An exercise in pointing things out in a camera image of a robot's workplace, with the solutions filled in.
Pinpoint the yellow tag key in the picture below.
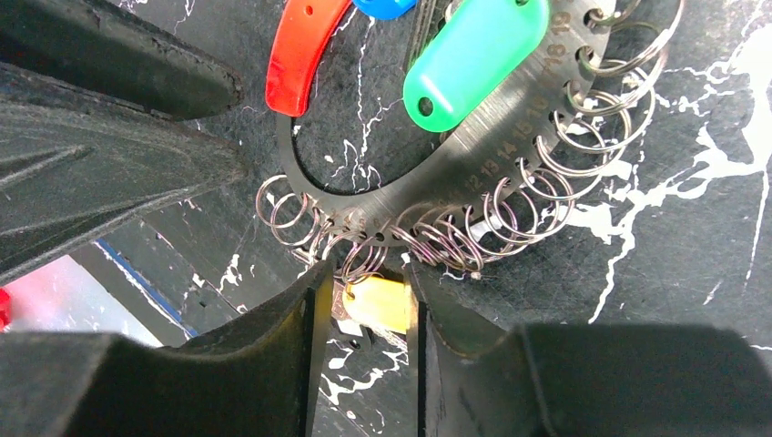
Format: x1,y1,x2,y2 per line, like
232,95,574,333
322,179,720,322
332,276,409,351

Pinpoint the white card box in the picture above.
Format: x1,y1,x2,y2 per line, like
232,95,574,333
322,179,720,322
1,239,198,347

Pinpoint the small blue tag key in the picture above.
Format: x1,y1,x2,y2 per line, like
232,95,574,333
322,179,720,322
352,0,417,20

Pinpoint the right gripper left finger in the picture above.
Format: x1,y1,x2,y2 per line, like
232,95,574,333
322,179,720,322
1,261,333,436

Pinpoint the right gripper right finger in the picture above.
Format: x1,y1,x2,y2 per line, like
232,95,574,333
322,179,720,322
405,265,771,436

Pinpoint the metal key organizer ring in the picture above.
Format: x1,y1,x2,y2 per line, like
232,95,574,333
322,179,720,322
253,0,686,286

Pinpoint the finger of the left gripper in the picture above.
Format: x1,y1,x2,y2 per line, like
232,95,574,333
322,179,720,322
1,64,247,283
1,1,243,120

